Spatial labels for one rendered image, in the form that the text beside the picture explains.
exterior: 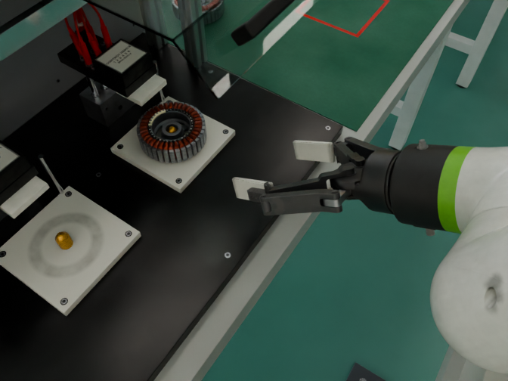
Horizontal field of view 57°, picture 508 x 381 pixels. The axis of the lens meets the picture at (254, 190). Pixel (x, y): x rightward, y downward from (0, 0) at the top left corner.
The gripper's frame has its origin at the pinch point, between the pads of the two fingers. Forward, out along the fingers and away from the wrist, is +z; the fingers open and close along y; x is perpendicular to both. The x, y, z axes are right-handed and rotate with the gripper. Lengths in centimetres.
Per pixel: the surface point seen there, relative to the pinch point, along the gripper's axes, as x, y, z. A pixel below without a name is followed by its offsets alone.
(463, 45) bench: -16, 148, 30
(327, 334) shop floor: -73, 36, 30
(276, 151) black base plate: -1.8, 9.2, 7.6
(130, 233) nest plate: -4.3, -17.3, 14.6
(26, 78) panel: 18.7, -13.3, 39.1
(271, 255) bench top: -12.7, -4.1, 0.5
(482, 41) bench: -15, 147, 22
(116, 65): 18.2, -7.6, 19.4
